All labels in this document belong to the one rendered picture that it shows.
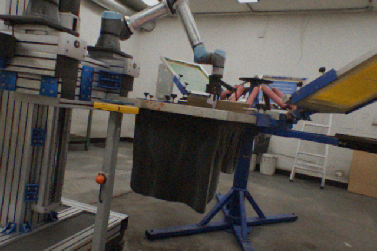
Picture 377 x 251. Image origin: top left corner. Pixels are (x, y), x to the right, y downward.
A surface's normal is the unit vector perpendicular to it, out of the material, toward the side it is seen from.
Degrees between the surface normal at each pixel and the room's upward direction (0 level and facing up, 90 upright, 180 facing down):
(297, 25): 90
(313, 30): 90
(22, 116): 90
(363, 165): 78
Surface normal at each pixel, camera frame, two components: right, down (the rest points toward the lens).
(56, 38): -0.33, 0.00
